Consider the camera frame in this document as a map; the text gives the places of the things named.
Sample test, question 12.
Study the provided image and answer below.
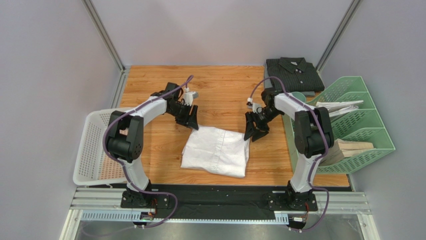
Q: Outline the purple cable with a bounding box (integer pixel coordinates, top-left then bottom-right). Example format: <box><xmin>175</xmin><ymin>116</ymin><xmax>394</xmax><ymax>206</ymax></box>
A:
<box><xmin>247</xmin><ymin>75</ymin><xmax>331</xmax><ymax>233</ymax></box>
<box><xmin>101</xmin><ymin>74</ymin><xmax>179</xmax><ymax>231</ymax></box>

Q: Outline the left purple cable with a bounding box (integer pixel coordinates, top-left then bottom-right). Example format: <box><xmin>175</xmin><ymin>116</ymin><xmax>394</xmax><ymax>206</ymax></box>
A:
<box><xmin>101</xmin><ymin>74</ymin><xmax>179</xmax><ymax>231</ymax></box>

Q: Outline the white plastic basket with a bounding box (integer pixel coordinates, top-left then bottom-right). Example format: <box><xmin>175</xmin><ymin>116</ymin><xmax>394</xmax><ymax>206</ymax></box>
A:
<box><xmin>73</xmin><ymin>108</ymin><xmax>130</xmax><ymax>186</ymax></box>

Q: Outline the folded grey shirt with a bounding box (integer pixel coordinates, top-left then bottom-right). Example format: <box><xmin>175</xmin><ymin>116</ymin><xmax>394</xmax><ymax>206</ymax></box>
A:
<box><xmin>263</xmin><ymin>63</ymin><xmax>316</xmax><ymax>98</ymax></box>

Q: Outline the folded dark striped shirt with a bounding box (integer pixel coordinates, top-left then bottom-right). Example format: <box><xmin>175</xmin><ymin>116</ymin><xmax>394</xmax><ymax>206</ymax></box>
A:
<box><xmin>266</xmin><ymin>57</ymin><xmax>325</xmax><ymax>92</ymax></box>

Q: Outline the green cup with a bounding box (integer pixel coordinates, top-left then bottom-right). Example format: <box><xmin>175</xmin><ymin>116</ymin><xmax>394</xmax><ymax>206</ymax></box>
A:
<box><xmin>292</xmin><ymin>91</ymin><xmax>307</xmax><ymax>103</ymax></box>

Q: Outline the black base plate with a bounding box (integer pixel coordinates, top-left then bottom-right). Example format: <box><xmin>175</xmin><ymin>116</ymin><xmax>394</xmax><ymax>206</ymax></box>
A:
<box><xmin>120</xmin><ymin>183</ymin><xmax>352</xmax><ymax>221</ymax></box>

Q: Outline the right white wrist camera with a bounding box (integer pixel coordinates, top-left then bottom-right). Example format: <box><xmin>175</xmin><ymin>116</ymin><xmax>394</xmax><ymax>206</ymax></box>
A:
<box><xmin>246</xmin><ymin>97</ymin><xmax>263</xmax><ymax>114</ymax></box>

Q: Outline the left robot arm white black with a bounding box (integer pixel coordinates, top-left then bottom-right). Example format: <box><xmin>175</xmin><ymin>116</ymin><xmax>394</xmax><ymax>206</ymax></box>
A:
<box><xmin>102</xmin><ymin>82</ymin><xmax>199</xmax><ymax>199</ymax></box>

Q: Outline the white long sleeve shirt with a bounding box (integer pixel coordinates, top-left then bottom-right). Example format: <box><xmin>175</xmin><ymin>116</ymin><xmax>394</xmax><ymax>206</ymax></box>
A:
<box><xmin>180</xmin><ymin>125</ymin><xmax>250</xmax><ymax>179</ymax></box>

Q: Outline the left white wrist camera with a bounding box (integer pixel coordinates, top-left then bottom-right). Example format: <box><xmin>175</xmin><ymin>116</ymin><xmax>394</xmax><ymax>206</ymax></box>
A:
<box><xmin>181</xmin><ymin>87</ymin><xmax>199</xmax><ymax>106</ymax></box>

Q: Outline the white slotted cable duct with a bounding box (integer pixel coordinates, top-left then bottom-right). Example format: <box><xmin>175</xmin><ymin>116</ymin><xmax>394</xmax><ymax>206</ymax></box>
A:
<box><xmin>81</xmin><ymin>209</ymin><xmax>289</xmax><ymax>225</ymax></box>

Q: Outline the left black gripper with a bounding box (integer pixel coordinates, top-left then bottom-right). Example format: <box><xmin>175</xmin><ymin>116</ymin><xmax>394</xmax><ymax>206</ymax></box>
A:
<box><xmin>167</xmin><ymin>102</ymin><xmax>199</xmax><ymax>131</ymax></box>

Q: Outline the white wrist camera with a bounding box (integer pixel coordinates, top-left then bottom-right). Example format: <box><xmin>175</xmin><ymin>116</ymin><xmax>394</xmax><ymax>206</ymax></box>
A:
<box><xmin>246</xmin><ymin>97</ymin><xmax>263</xmax><ymax>114</ymax></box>
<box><xmin>181</xmin><ymin>87</ymin><xmax>199</xmax><ymax>106</ymax></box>

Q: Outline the aluminium frame rail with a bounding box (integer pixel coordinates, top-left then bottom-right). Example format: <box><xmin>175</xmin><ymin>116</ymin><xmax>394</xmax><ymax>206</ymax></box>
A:
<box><xmin>81</xmin><ymin>0</ymin><xmax>126</xmax><ymax>73</ymax></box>

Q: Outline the green file organizer rack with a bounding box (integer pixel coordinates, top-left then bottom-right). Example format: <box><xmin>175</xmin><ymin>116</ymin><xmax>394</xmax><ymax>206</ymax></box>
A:
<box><xmin>282</xmin><ymin>76</ymin><xmax>396</xmax><ymax>175</ymax></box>

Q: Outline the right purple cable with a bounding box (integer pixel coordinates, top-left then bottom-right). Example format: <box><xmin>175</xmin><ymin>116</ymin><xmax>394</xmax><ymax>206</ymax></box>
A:
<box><xmin>247</xmin><ymin>75</ymin><xmax>331</xmax><ymax>233</ymax></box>

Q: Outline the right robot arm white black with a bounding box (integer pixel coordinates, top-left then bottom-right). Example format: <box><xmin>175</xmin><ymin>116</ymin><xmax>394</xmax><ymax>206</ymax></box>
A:
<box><xmin>244</xmin><ymin>88</ymin><xmax>335</xmax><ymax>201</ymax></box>

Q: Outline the brown paper stack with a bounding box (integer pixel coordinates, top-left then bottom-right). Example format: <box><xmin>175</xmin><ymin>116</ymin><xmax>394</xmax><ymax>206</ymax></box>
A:
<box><xmin>319</xmin><ymin>139</ymin><xmax>375</xmax><ymax>167</ymax></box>

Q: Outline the stack of white papers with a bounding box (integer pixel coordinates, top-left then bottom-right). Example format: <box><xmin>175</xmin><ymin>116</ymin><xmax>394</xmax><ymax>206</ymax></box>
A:
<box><xmin>315</xmin><ymin>100</ymin><xmax>364</xmax><ymax>118</ymax></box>

